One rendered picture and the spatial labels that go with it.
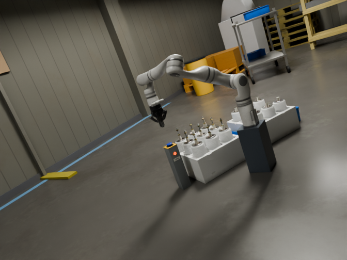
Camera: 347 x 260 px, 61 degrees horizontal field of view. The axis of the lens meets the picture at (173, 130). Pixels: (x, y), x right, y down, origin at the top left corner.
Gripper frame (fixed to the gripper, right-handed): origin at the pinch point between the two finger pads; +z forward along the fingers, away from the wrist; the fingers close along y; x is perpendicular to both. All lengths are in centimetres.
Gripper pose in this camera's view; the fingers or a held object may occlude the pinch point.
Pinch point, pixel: (161, 124)
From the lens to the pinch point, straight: 192.1
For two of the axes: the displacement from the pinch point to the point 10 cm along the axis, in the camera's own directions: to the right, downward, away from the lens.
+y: -8.3, 4.1, -3.7
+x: 4.4, 0.9, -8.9
